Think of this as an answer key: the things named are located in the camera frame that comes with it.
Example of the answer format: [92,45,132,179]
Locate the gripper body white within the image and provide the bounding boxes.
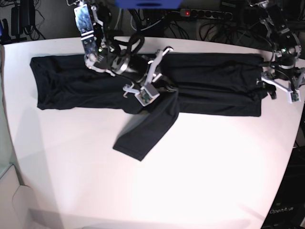
[123,46,173,106]
[256,68,305,104]

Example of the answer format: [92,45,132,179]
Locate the dark navy long-sleeve T-shirt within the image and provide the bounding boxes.
[30,53,267,160]

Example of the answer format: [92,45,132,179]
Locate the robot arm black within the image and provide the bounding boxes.
[248,0,305,104]
[67,0,178,107]

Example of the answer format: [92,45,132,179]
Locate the black power strip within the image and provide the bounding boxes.
[178,9,233,21]

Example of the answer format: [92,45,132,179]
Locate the blue plastic box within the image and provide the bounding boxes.
[115,0,182,9]

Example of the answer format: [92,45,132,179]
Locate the black OpenArm control box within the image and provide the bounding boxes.
[262,146,305,229]

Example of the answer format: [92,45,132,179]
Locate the black device on stand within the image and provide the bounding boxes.
[0,0,35,45]

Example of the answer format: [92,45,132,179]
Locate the white cable on floor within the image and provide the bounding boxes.
[112,9,165,36]

